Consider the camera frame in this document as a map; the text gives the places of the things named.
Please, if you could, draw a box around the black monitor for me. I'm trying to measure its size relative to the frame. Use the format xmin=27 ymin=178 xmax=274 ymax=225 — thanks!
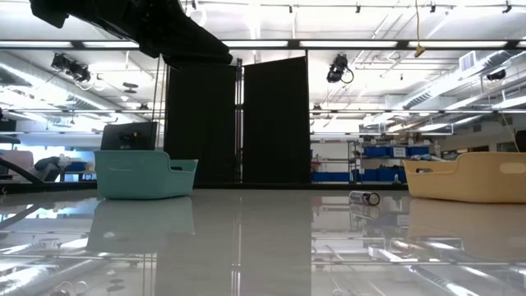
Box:
xmin=100 ymin=121 xmax=159 ymax=151

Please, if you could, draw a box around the yellow hanging cord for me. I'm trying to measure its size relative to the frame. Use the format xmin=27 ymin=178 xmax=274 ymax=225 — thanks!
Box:
xmin=413 ymin=0 xmax=427 ymax=58

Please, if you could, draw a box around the metal shelving rack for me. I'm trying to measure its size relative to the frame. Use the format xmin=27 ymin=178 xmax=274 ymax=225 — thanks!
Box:
xmin=347 ymin=139 xmax=436 ymax=184

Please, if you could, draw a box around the black aluminium table frame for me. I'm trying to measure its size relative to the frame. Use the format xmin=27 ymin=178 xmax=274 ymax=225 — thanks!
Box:
xmin=0 ymin=180 xmax=526 ymax=197

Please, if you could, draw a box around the black mounted camera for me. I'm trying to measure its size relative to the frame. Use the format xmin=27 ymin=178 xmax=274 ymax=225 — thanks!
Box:
xmin=326 ymin=53 xmax=355 ymax=86

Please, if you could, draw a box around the person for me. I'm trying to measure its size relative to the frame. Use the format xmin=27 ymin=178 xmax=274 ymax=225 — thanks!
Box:
xmin=34 ymin=154 xmax=74 ymax=183

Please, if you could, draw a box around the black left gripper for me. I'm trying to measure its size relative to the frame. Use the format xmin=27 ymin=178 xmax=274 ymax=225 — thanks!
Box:
xmin=28 ymin=0 xmax=233 ymax=69

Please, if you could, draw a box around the silver battery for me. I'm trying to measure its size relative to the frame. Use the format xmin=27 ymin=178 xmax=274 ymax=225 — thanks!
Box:
xmin=348 ymin=190 xmax=382 ymax=207

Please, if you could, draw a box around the teal plastic bin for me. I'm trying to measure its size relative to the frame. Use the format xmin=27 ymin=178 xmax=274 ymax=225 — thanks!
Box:
xmin=93 ymin=150 xmax=199 ymax=201

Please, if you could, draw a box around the black folding divider screen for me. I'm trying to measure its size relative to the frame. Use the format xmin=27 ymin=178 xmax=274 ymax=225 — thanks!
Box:
xmin=164 ymin=56 xmax=312 ymax=186

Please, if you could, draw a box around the yellow plastic bin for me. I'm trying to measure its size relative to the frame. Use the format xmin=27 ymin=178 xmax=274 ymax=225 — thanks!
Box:
xmin=401 ymin=151 xmax=526 ymax=205

